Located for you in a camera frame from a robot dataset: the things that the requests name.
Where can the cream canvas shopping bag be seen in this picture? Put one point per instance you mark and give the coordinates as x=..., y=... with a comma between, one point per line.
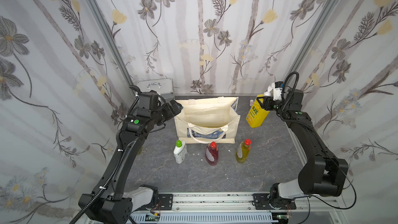
x=203, y=121

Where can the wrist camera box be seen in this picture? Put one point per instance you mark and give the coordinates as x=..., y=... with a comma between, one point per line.
x=276, y=90
x=149, y=100

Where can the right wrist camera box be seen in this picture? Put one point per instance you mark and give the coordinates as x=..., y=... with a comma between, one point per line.
x=276, y=90

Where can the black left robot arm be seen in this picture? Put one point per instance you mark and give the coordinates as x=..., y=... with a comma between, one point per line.
x=106, y=203

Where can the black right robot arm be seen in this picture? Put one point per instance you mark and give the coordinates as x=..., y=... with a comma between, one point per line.
x=323, y=174

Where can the silver metal case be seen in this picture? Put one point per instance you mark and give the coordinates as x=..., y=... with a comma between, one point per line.
x=163, y=87

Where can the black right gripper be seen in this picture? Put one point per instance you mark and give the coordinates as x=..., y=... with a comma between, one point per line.
x=267, y=102

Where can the large yellow pump soap bottle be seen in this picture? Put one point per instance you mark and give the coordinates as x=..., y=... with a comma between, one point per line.
x=256, y=114

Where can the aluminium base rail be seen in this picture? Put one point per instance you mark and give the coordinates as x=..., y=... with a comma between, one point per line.
x=234, y=208

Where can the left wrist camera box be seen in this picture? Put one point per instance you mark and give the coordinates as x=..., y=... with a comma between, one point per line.
x=149, y=100

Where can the white bottle green cap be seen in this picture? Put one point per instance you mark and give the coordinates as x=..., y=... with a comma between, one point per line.
x=180, y=151

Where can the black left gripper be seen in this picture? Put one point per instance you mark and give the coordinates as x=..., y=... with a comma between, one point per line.
x=170, y=110

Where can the yellow-green bottle red cap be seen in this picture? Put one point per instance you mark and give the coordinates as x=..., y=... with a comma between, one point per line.
x=243, y=150

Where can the red dish soap bottle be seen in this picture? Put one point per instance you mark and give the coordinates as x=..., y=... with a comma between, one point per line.
x=212, y=153

